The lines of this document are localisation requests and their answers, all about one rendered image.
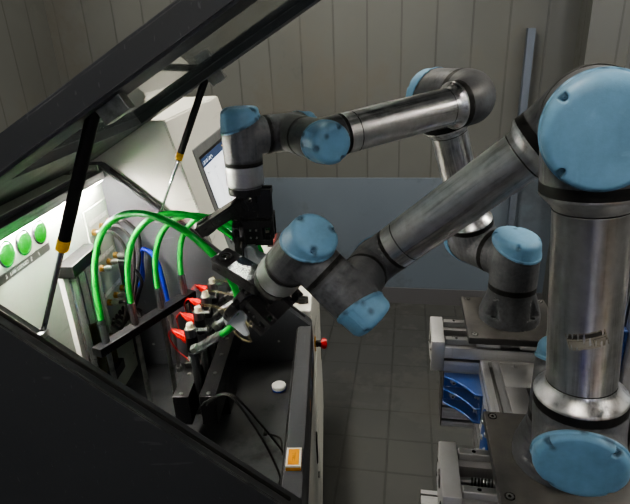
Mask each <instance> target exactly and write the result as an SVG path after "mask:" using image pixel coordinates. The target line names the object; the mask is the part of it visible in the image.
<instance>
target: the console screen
mask: <svg viewBox="0 0 630 504"><path fill-rule="evenodd" d="M192 152H193V155H194V158H195V160H196V163H197V166H198V168H199V171H200V173H201V176H202V179H203V181H204V184H205V187H206V189H207V192H208V195H209V197H210V200H211V203H212V205H213V208H214V211H216V210H218V209H219V208H221V207H222V206H224V205H225V204H227V203H228V202H230V201H231V200H233V199H234V198H236V197H232V196H229V194H228V186H227V185H226V175H225V164H224V155H223V146H222V137H221V135H220V128H219V129H218V130H217V131H215V132H214V133H213V134H212V135H210V136H209V137H208V138H206V139H205V140H204V141H203V142H201V143H200V144H199V145H197V146H196V147H195V148H194V149H192ZM224 237H225V240H226V242H227V245H228V248H230V249H231V250H233V251H235V244H234V242H233V241H232V240H231V239H230V238H229V237H227V236H226V235H225V234H224Z"/></svg>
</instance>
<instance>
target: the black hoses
mask: <svg viewBox="0 0 630 504"><path fill-rule="evenodd" d="M118 222H124V223H125V224H127V225H128V226H130V227H131V228H132V229H133V230H135V229H136V227H135V226H134V225H132V224H131V223H130V222H128V221H127V220H125V219H121V220H119V221H118ZM114 227H116V228H118V229H120V230H121V231H122V232H124V233H125V234H126V236H127V237H128V239H129V240H130V237H131V235H130V234H129V233H128V231H126V230H125V229H124V228H123V227H121V226H120V225H118V224H113V225H112V226H111V228H114ZM107 233H110V234H112V235H113V236H114V237H115V238H117V239H118V241H119V242H120V243H121V245H122V248H123V251H124V255H125V256H126V250H127V248H126V245H125V243H124V241H123V240H122V239H121V237H120V236H119V235H117V234H116V233H115V232H114V231H112V230H108V231H107ZM107 233H106V234H107ZM141 248H142V242H141V236H140V234H139V236H138V259H137V268H136V255H135V245H134V248H133V252H132V264H131V269H132V276H131V285H132V293H133V299H134V302H135V305H136V307H137V304H138V301H139V298H140V294H141V291H142V288H143V278H142V276H141V274H140V273H139V272H140V264H141V251H140V249H141ZM135 273H136V276H135ZM138 279H139V280H140V286H139V289H138V293H137V296H136V292H137V286H138ZM134 282H135V283H134ZM135 297H136V300H135ZM122 303H123V304H125V307H124V306H122V308H121V310H122V311H121V310H119V311H118V314H119V315H118V314H116V315H115V318H112V323H111V326H112V327H113V328H115V329H116V330H121V329H123V327H124V325H126V323H127V321H129V319H130V315H129V310H128V305H127V303H128V300H127V294H126V299H125V300H119V304H122ZM136 309H137V311H139V312H140V314H141V315H140V314H139V313H138V312H137V315H138V318H141V317H142V316H144V312H143V310H142V309H140V308H136ZM121 314H123V317H122V316H121ZM115 319H116V320H115ZM117 319H121V320H122V322H120V321H119V320H117ZM115 323H117V324H119V325H120V327H118V326H116V325H114V324H115Z"/></svg>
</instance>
